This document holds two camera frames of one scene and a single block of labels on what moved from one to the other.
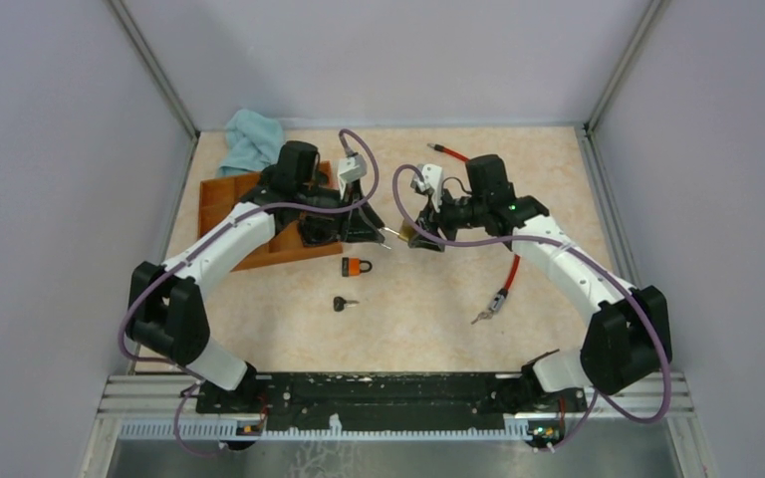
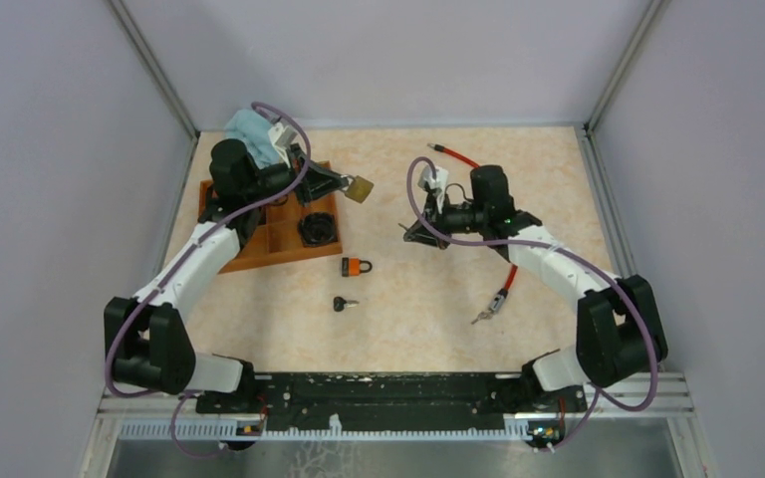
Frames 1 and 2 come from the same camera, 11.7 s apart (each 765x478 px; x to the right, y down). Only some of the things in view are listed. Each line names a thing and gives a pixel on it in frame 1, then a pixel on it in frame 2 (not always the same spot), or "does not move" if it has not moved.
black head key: [339, 303] does not move
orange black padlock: [352, 266] does not move
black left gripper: [356, 220] to [318, 182]
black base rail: [390, 399] does not move
